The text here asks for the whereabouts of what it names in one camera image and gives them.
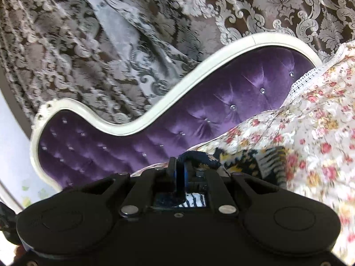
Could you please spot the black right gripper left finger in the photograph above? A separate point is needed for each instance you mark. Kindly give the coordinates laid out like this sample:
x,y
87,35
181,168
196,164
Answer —
x,y
156,188

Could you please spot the purple tufted white-framed headboard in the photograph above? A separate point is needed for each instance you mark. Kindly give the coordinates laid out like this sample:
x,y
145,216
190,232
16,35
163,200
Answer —
x,y
72,146

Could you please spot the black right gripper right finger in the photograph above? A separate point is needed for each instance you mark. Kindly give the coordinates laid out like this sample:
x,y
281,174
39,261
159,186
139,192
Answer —
x,y
209,183

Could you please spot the brown silver damask curtain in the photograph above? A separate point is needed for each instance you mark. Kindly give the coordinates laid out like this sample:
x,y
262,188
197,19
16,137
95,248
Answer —
x,y
120,57

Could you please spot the white door with cupcake stickers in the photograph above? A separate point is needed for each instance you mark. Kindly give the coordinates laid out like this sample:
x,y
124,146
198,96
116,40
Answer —
x,y
20,185

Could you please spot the floral bed cover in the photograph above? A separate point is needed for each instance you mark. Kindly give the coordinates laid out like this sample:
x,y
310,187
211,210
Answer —
x,y
315,124

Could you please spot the yellow navy patterned knit sweater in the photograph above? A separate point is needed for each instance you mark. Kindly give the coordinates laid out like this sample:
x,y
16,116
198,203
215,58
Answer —
x,y
266,164

